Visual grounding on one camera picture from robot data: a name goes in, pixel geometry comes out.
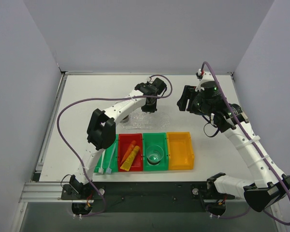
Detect left green bin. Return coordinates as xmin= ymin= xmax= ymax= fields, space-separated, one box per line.
xmin=94 ymin=134 xmax=118 ymax=174

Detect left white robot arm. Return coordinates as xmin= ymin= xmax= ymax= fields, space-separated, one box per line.
xmin=56 ymin=74 xmax=173 ymax=199

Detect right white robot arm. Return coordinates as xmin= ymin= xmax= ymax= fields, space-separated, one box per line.
xmin=177 ymin=70 xmax=290 ymax=212

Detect clear textured oval tray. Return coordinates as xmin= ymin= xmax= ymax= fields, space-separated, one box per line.
xmin=120 ymin=110 xmax=170 ymax=130

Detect clear textured holder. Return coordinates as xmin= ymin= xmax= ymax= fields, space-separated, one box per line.
xmin=130 ymin=110 xmax=159 ymax=129

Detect dark smoky plastic cup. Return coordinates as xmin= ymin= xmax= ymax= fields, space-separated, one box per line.
xmin=121 ymin=116 xmax=129 ymax=123

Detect orange toothpaste tube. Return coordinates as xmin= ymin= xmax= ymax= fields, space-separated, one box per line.
xmin=120 ymin=140 xmax=137 ymax=165

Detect red bin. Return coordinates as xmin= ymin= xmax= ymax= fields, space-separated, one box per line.
xmin=117 ymin=133 xmax=143 ymax=172

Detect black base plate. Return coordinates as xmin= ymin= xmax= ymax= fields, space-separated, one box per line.
xmin=61 ymin=181 xmax=235 ymax=213

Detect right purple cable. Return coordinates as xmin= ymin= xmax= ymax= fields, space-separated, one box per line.
xmin=195 ymin=61 xmax=290 ymax=227

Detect white toothbrush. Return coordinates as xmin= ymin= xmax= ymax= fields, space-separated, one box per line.
xmin=98 ymin=153 xmax=105 ymax=174

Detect aluminium frame rail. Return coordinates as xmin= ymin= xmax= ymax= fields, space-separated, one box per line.
xmin=19 ymin=180 xmax=280 ymax=203

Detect clear plastic cup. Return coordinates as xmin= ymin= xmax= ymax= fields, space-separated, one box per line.
xmin=145 ymin=145 xmax=164 ymax=165

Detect yellow bin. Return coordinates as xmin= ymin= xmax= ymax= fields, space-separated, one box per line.
xmin=166 ymin=132 xmax=194 ymax=170

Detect light blue toothbrush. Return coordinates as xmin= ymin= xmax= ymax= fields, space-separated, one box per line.
xmin=105 ymin=143 xmax=117 ymax=174

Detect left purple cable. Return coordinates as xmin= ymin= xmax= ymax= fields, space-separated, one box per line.
xmin=57 ymin=74 xmax=173 ymax=217

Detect yellow toothpaste tube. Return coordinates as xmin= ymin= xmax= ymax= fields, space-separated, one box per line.
xmin=120 ymin=145 xmax=140 ymax=172

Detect purple cable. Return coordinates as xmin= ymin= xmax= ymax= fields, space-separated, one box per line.
xmin=195 ymin=61 xmax=290 ymax=227
xmin=57 ymin=74 xmax=173 ymax=217

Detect green bin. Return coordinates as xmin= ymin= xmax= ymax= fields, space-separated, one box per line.
xmin=143 ymin=132 xmax=169 ymax=172
xmin=94 ymin=134 xmax=118 ymax=174

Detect right green bin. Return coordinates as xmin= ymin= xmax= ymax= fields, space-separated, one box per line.
xmin=143 ymin=132 xmax=169 ymax=172

